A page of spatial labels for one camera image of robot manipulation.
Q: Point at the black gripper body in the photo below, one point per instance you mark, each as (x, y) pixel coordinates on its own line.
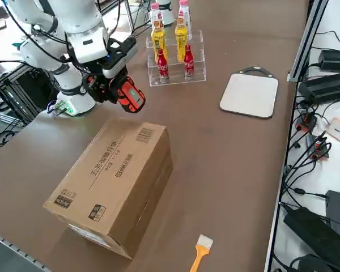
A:
(99, 71)

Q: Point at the orange black barcode scanner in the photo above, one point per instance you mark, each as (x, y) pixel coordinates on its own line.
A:
(133, 97)

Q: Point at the black controller box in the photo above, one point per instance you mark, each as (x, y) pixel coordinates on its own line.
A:
(34, 88)

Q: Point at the brown cardboard box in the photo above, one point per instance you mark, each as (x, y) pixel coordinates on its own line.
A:
(107, 175)

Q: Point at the green lit circuit board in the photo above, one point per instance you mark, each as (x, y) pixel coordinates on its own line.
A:
(63, 107)

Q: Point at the red cola bottle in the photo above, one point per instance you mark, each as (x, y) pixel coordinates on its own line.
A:
(162, 68)
(189, 63)

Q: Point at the yellow drink bottle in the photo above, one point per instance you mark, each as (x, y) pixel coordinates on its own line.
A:
(181, 42)
(158, 42)

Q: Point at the clear acrylic stepped shelf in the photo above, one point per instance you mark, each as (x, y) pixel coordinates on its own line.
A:
(177, 72)

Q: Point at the white bottle pink cap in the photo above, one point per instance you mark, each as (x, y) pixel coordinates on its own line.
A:
(156, 12)
(184, 12)

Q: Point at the black orange power plug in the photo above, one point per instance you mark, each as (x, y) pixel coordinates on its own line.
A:
(306, 122)
(321, 148)

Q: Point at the long black power adapter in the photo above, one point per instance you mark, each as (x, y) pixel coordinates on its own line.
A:
(326, 86)

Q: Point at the large black power adapter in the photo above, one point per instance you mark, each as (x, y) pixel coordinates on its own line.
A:
(309, 226)

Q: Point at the grey aluminium rail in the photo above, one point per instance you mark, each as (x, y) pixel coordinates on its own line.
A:
(3, 240)

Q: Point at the aluminium frame post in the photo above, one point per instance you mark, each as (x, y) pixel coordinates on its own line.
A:
(306, 45)

